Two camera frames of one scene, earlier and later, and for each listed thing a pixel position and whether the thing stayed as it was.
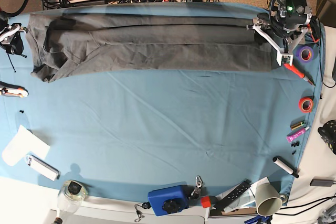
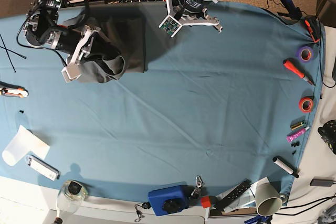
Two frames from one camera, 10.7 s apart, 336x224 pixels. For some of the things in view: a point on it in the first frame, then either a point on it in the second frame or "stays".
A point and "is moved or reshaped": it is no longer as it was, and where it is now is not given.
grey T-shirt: x=67 y=44 is moved or reshaped
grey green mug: x=268 y=201 stays
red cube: x=206 y=202 stays
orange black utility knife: x=9 y=89 stays
